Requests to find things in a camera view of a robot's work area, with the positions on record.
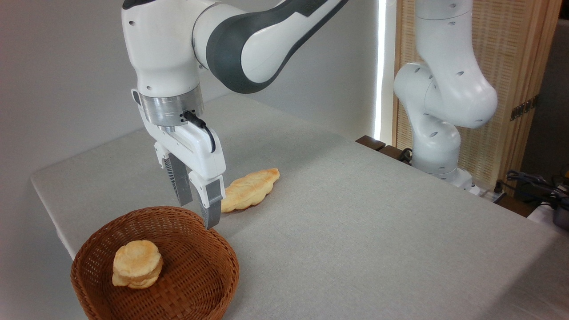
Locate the long braided bread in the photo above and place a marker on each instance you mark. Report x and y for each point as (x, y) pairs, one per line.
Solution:
(251, 189)

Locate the bamboo folding screen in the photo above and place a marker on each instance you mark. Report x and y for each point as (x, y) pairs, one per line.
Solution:
(511, 66)

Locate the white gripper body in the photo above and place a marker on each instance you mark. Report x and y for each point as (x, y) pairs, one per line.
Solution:
(195, 149)

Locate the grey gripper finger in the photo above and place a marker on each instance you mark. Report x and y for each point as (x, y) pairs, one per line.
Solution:
(180, 182)
(212, 204)

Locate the brown wicker basket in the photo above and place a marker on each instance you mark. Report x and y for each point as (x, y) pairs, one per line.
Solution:
(195, 275)

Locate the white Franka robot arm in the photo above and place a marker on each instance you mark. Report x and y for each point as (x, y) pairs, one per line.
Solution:
(164, 44)

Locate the dark metal screen hinge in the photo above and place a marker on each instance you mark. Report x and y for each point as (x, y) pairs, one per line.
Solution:
(524, 108)

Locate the round stacked bread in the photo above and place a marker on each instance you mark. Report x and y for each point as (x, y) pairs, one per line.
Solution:
(135, 260)

